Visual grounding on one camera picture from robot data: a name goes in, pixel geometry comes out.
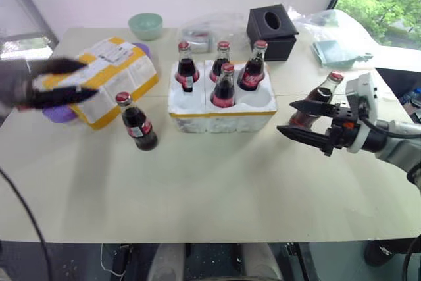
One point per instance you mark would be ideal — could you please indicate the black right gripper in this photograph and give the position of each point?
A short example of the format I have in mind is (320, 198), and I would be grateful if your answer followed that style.
(343, 123)

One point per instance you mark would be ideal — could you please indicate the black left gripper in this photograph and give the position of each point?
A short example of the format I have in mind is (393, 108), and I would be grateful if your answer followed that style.
(14, 85)

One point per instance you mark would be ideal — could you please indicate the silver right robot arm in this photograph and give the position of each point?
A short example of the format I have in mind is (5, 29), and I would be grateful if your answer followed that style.
(399, 151)

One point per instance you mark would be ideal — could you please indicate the glass cola bottle red cap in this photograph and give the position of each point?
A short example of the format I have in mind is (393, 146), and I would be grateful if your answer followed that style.
(324, 91)
(219, 64)
(251, 75)
(139, 126)
(187, 72)
(223, 91)

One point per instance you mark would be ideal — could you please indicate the white box with yellow tape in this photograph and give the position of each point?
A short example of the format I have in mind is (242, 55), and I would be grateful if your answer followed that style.
(121, 70)

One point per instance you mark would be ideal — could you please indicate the white foam crate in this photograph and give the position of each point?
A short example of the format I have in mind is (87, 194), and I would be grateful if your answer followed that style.
(227, 118)

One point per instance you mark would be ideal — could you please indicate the black tissue box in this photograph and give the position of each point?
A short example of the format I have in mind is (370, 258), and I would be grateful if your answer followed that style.
(273, 35)

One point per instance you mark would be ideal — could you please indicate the purple plastic plate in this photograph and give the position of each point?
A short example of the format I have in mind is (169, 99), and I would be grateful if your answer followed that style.
(59, 114)

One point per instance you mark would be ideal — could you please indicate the pale green folded cloth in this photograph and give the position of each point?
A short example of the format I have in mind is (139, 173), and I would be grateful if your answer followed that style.
(333, 54)

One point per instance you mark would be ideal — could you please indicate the pale green bowl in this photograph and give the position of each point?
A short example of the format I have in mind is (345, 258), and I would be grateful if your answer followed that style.
(145, 26)

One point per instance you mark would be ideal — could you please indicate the dark storage bin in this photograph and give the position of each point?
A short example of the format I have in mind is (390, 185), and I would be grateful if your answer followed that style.
(399, 82)

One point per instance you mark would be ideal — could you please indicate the clear plastic bag with cans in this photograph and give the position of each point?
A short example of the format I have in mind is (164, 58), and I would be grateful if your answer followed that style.
(200, 35)

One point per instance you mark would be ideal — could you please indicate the black object with white print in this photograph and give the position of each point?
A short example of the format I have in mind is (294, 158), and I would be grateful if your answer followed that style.
(383, 251)

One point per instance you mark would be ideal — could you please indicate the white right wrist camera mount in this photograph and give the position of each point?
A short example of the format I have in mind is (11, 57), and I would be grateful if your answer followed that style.
(366, 87)

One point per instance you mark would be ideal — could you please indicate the grey window frame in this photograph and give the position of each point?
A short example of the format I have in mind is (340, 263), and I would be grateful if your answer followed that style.
(28, 8)

